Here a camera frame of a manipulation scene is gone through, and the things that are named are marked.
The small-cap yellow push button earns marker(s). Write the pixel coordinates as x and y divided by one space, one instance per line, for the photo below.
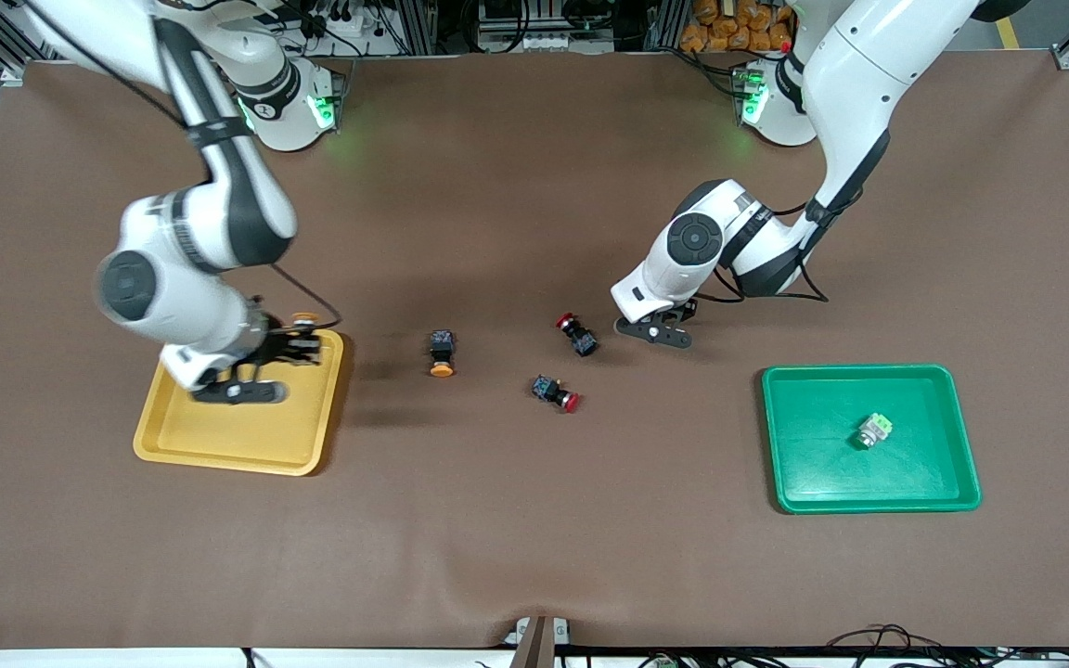
303 320

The wide-cap yellow push button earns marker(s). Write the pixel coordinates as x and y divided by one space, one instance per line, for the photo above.
442 348

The green push button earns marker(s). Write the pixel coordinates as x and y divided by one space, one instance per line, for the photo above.
876 427

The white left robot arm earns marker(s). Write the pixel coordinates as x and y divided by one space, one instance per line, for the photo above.
869 65

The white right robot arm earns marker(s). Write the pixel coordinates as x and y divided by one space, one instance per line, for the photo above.
200 232

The red push button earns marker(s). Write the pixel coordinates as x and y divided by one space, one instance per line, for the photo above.
581 340
548 388

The yellow plastic tray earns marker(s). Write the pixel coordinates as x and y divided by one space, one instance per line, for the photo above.
256 436

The green plastic tray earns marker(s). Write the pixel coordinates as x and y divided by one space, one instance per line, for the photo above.
822 464

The brown table mat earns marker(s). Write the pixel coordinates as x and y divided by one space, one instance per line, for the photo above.
534 520

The white power strip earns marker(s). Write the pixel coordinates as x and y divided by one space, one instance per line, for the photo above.
544 42

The orange packaged snacks pile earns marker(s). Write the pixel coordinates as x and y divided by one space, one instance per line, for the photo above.
729 28

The metal table clamp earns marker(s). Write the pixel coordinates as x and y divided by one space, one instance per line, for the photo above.
534 645

